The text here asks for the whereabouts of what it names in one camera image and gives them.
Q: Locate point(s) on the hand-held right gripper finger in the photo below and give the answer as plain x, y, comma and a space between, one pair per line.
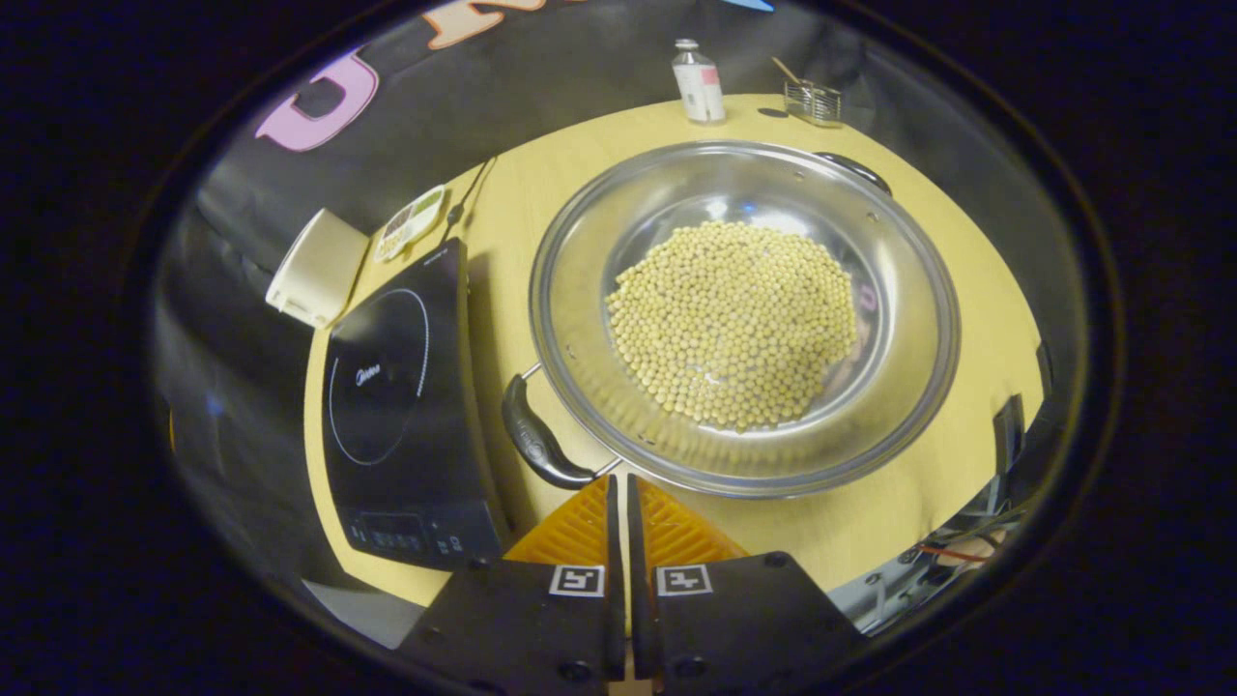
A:
616, 628
640, 628

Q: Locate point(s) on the black induction cooktop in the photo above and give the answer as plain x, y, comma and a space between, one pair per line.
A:
406, 406

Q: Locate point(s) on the pile of yellow soybeans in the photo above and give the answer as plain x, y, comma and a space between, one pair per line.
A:
734, 329

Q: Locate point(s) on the dark equipment stand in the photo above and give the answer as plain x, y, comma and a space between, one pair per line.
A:
1008, 435

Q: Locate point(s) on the white divided dish of beans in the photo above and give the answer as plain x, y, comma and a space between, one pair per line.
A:
411, 224

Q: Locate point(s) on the white toaster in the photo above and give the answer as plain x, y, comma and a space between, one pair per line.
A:
319, 271

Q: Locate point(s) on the small white bottle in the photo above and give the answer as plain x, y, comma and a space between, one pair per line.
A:
700, 92

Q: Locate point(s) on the clear glass cup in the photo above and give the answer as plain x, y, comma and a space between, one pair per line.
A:
814, 104

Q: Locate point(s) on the wooden stick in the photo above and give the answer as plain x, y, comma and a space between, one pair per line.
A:
788, 71

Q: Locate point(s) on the grey metal frame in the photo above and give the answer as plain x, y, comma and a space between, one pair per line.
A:
899, 580

